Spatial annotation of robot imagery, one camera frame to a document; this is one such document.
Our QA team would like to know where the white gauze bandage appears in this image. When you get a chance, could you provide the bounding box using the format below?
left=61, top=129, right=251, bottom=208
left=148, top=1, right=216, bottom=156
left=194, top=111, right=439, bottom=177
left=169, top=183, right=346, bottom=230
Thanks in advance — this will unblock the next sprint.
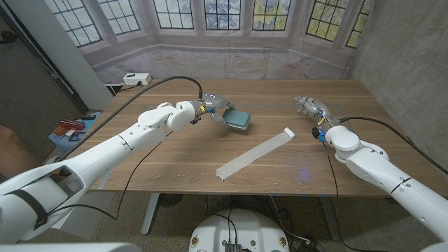
left=216, top=127, right=297, bottom=181

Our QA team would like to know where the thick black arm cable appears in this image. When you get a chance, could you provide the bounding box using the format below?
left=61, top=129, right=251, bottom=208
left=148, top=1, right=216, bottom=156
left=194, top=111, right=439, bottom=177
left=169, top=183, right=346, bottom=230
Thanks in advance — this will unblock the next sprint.
left=338, top=116, right=448, bottom=175
left=54, top=75, right=204, bottom=162

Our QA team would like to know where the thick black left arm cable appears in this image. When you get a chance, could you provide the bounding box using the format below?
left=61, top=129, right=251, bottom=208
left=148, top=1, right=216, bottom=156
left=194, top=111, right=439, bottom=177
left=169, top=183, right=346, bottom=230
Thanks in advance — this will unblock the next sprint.
left=54, top=75, right=204, bottom=162

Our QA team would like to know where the red box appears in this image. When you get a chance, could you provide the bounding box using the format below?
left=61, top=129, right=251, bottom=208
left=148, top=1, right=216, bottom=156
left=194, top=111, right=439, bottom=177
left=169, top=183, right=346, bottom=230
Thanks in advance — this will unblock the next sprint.
left=59, top=119, right=86, bottom=131

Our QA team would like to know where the black torso cable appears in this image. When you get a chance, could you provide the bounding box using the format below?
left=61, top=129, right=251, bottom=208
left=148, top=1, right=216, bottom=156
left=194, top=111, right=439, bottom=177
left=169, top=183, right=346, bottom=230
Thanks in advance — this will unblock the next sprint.
left=209, top=209, right=239, bottom=246

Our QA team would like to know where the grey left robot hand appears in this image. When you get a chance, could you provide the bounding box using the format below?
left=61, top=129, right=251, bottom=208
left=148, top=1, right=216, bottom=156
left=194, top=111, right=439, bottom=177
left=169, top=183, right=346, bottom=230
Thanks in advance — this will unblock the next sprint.
left=190, top=92, right=237, bottom=127

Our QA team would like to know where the white floor cable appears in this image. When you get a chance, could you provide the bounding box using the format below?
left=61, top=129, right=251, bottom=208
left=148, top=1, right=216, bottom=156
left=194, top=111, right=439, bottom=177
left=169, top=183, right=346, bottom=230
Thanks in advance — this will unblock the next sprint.
left=269, top=195, right=312, bottom=245

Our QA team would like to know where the teal zippered case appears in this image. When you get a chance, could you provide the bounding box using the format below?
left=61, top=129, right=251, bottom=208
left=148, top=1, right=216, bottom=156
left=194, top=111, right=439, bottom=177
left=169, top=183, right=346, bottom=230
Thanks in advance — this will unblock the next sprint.
left=222, top=108, right=251, bottom=131

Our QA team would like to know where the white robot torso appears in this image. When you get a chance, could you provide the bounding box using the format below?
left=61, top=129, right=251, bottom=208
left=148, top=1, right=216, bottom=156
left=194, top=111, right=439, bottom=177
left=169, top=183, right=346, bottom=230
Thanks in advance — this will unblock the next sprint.
left=188, top=209, right=291, bottom=252

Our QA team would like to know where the black power strip cord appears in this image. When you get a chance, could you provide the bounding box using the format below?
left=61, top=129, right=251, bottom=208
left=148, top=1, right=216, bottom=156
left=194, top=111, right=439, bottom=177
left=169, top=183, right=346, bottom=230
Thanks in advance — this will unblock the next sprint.
left=115, top=80, right=144, bottom=94

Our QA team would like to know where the grey metal table leg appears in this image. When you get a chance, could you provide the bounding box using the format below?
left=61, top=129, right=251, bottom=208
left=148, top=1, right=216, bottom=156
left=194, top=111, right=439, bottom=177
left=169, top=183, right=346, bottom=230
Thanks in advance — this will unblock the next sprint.
left=141, top=193, right=161, bottom=236
left=318, top=195, right=342, bottom=242

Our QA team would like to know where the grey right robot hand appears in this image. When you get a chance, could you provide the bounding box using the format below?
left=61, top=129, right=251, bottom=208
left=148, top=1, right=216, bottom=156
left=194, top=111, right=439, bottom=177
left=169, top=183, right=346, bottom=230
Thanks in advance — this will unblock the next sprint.
left=293, top=96, right=340, bottom=129

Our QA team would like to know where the blue box with items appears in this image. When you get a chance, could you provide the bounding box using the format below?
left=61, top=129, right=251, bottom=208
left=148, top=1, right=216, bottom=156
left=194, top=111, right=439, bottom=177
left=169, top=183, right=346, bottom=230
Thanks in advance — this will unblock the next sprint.
left=48, top=111, right=102, bottom=157

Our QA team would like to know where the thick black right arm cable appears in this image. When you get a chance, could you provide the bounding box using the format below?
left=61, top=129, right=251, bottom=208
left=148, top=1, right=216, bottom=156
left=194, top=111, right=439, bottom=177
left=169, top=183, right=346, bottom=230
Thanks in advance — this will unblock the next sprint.
left=338, top=116, right=448, bottom=175

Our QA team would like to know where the white floor platform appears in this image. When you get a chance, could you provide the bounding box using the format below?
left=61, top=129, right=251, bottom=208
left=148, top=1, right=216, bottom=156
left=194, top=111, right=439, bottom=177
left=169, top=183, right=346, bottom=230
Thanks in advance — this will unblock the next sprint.
left=52, top=191, right=116, bottom=241

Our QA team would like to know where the white power strip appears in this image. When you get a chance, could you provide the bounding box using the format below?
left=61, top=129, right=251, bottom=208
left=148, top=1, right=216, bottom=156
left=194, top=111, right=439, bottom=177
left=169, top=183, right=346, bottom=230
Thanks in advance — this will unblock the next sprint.
left=122, top=72, right=153, bottom=87

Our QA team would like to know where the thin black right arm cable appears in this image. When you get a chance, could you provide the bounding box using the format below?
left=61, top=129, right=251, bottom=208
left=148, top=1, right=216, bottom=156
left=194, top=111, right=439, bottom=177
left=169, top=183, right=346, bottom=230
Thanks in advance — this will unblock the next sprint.
left=321, top=139, right=389, bottom=252

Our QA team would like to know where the printed bay window backdrop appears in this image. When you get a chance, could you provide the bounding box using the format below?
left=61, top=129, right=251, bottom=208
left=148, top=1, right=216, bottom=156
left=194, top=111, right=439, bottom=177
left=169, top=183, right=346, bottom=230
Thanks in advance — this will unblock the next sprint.
left=43, top=0, right=374, bottom=85

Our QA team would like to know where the white robot body edge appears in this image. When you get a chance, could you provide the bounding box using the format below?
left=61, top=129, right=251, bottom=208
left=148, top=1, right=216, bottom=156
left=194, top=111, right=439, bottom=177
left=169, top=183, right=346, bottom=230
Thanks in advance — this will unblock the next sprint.
left=0, top=242, right=143, bottom=252

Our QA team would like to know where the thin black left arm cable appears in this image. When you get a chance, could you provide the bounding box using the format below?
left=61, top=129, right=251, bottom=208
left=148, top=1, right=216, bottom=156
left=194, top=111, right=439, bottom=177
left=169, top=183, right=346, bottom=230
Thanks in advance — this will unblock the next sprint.
left=43, top=131, right=174, bottom=221

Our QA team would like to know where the person's bare leg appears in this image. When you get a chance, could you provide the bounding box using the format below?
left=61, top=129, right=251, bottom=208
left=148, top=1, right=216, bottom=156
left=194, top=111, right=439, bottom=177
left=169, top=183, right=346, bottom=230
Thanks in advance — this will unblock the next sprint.
left=0, top=124, right=39, bottom=179

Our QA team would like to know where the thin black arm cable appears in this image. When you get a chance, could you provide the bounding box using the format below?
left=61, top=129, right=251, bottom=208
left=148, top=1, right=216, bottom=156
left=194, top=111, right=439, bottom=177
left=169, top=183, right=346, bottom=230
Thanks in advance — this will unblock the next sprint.
left=43, top=131, right=174, bottom=221
left=321, top=139, right=389, bottom=252

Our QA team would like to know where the black floor fan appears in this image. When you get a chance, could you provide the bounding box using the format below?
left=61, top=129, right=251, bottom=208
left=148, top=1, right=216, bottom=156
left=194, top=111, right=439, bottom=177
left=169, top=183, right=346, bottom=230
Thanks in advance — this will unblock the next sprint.
left=157, top=193, right=184, bottom=208

